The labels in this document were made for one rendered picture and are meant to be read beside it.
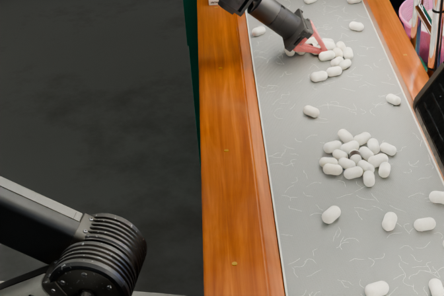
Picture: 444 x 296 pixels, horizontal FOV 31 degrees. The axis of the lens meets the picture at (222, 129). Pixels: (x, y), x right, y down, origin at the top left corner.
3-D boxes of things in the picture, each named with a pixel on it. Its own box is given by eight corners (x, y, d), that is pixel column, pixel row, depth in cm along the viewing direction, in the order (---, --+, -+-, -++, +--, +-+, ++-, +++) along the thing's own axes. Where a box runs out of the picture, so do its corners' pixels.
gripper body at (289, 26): (304, 12, 178) (279, -7, 176) (311, 32, 170) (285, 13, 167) (286, 33, 181) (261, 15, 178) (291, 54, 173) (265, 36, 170)
